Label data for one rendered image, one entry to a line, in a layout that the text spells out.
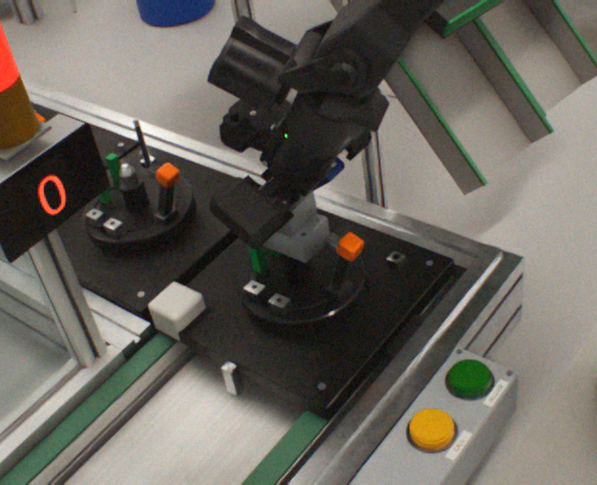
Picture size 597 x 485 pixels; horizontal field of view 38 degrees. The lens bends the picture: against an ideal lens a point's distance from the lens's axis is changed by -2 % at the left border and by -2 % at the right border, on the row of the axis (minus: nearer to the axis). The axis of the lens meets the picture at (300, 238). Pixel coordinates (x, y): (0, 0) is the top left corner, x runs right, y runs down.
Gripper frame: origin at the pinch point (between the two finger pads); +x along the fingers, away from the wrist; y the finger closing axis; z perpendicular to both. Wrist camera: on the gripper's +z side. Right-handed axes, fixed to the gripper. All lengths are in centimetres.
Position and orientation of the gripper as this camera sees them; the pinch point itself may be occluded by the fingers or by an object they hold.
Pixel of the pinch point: (280, 196)
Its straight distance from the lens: 89.0
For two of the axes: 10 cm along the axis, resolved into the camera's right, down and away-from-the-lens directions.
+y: -6.0, 5.9, -5.4
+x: -2.9, 4.8, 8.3
